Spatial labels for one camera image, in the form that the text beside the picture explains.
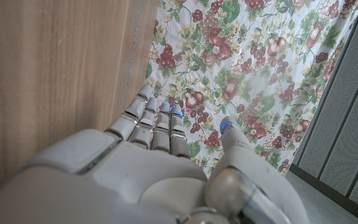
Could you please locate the floral fruit print backdrop cloth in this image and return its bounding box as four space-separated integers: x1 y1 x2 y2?
144 0 358 177

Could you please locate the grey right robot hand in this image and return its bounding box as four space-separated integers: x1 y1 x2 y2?
0 83 310 224

